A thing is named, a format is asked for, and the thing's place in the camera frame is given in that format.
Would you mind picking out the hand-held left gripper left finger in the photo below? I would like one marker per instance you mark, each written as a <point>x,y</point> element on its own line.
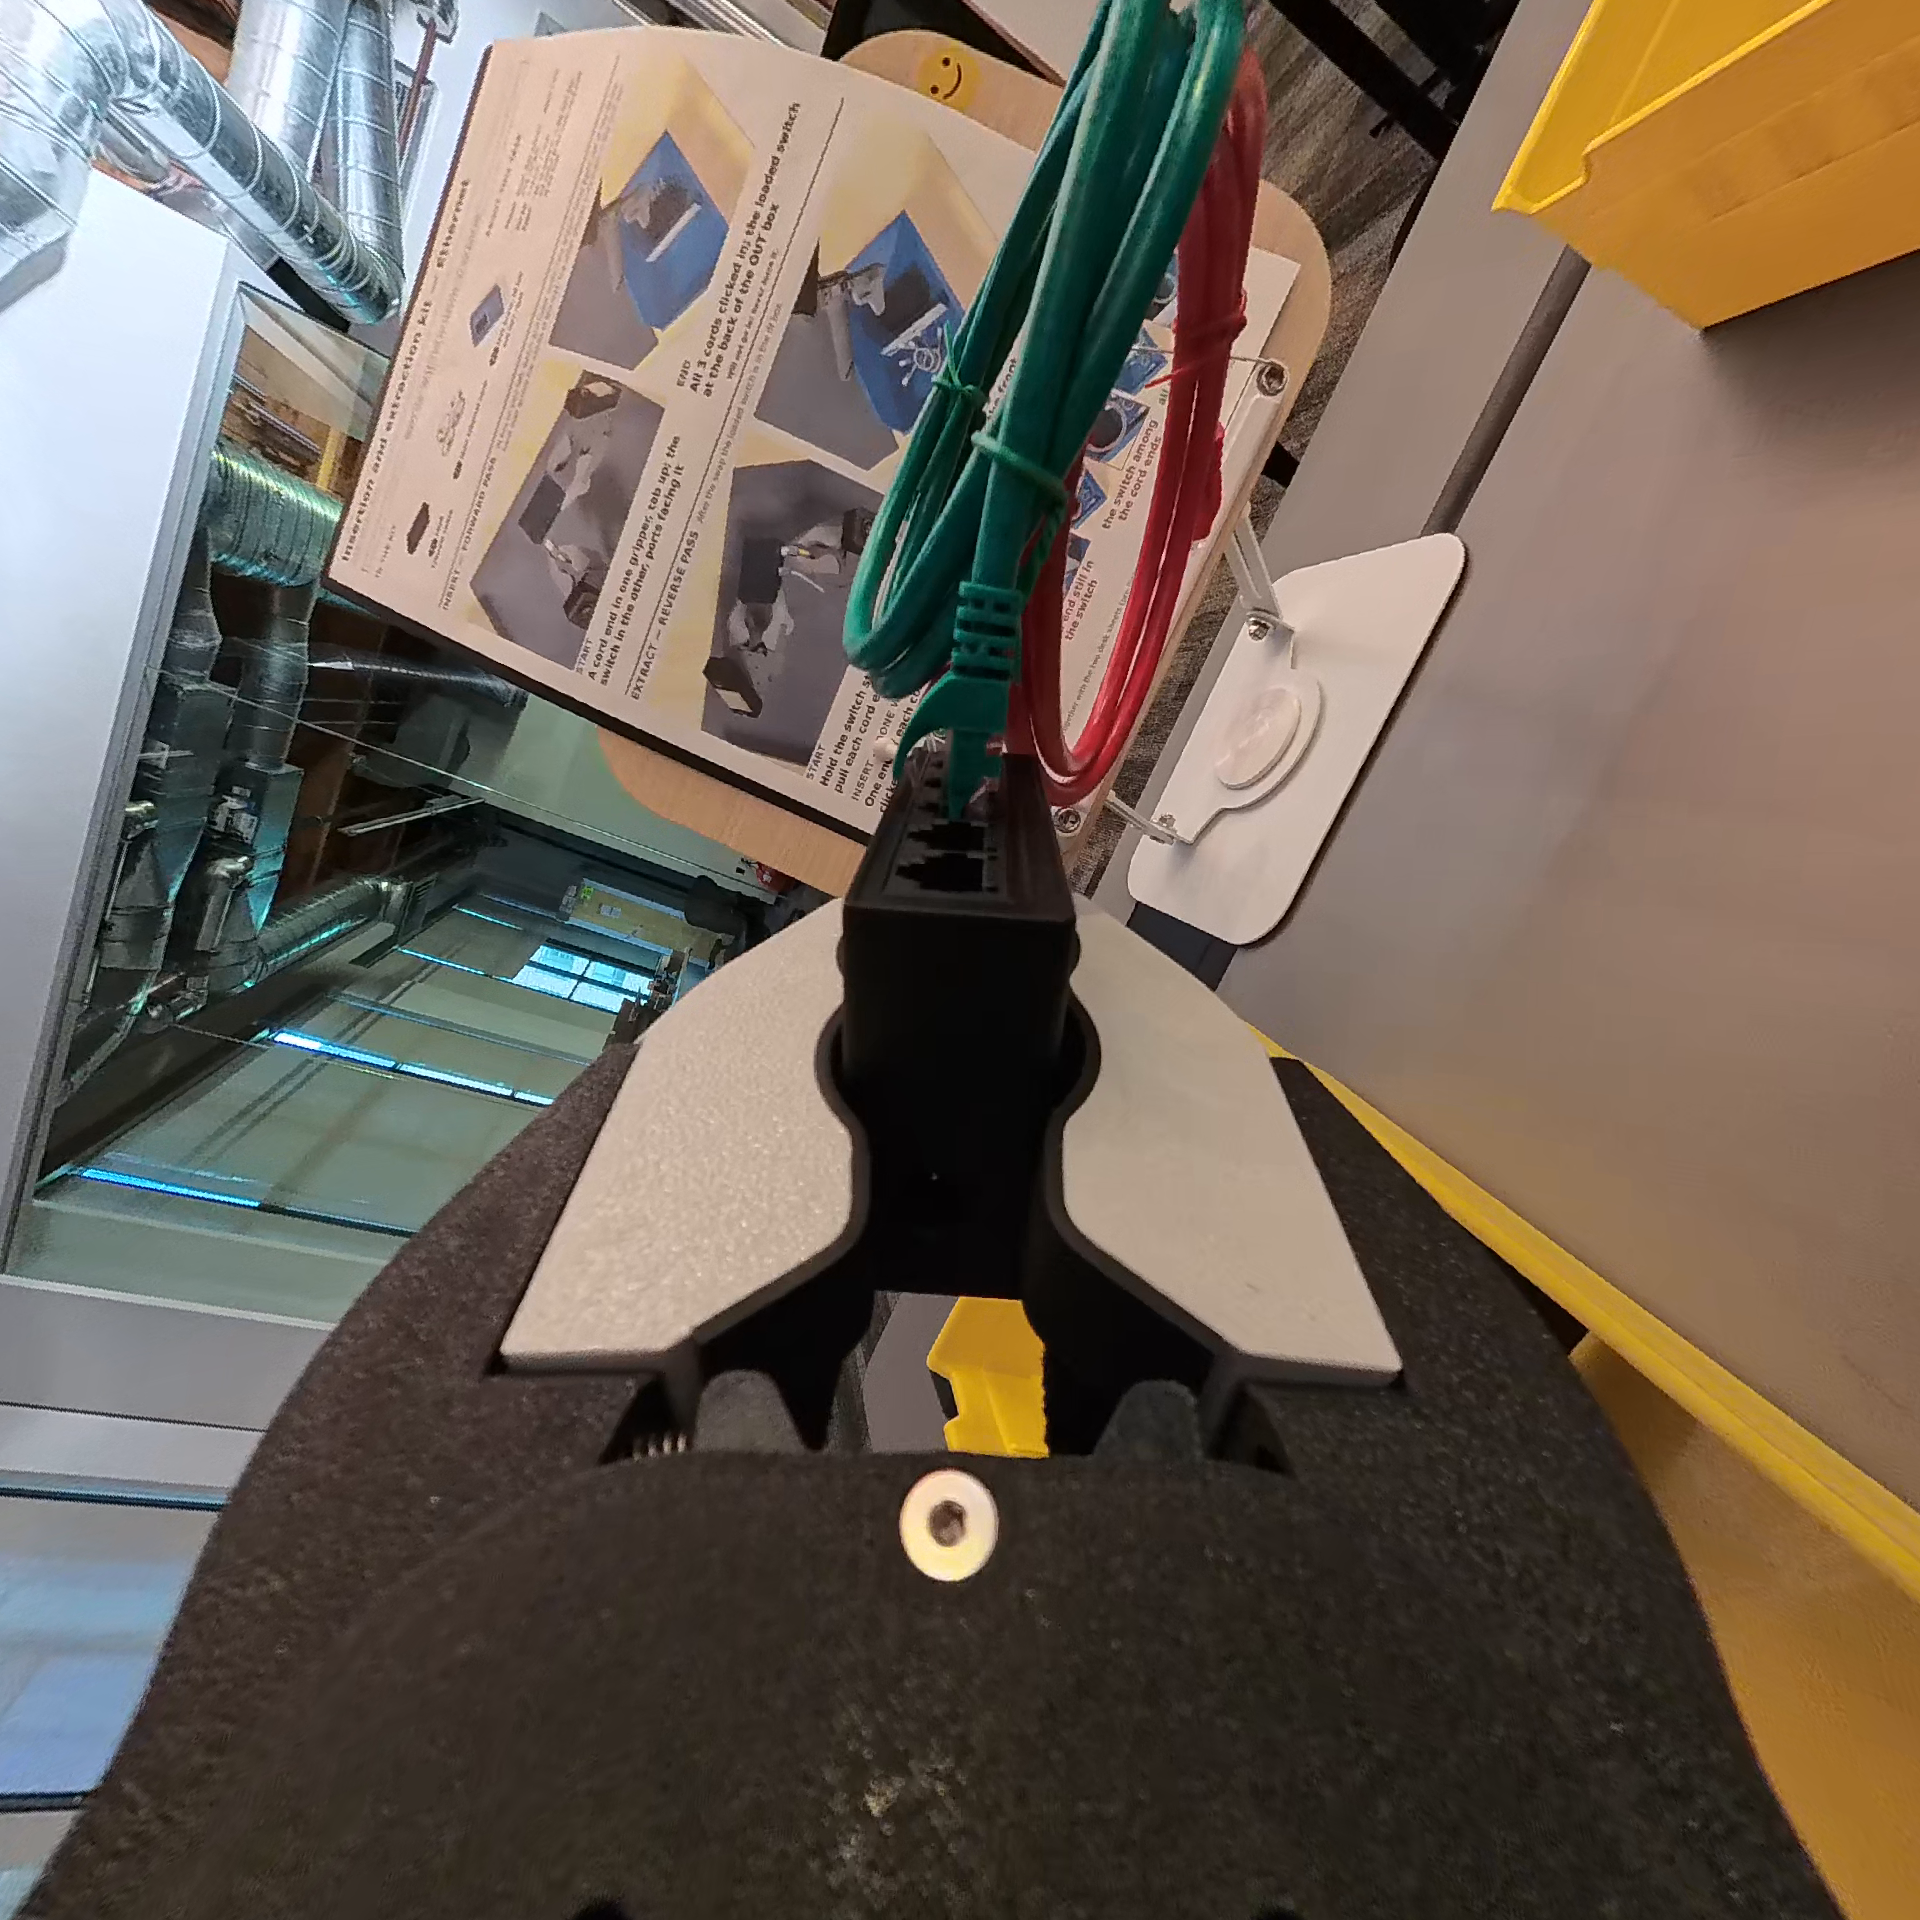
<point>704,1184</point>

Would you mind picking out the instruction poster board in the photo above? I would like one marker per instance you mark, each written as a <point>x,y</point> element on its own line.
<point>599,376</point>

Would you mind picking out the yellow plastic bin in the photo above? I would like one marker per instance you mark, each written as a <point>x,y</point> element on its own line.
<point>1799,1650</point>
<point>1724,148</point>

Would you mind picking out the white poster stand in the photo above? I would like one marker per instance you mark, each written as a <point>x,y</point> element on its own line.
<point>1350,674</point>

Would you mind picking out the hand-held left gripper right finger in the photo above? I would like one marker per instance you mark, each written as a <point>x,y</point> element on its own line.
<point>1215,1184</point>

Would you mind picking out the black ethernet switch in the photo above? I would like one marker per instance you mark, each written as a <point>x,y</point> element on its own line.
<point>960,1050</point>

